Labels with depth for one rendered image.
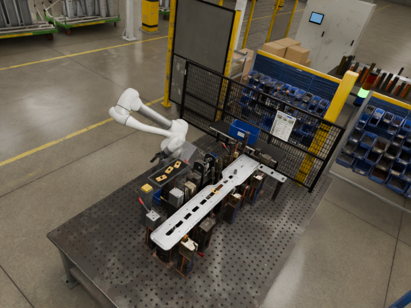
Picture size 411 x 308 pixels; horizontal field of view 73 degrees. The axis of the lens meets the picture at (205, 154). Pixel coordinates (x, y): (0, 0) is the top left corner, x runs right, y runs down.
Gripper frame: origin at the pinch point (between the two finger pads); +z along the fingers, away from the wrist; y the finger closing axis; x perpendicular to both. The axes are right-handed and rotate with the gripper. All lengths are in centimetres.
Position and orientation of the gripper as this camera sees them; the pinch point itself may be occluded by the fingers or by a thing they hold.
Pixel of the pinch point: (152, 166)
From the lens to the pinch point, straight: 266.8
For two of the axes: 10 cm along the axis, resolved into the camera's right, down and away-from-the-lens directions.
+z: -7.1, 6.2, 3.3
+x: -6.7, -4.3, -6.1
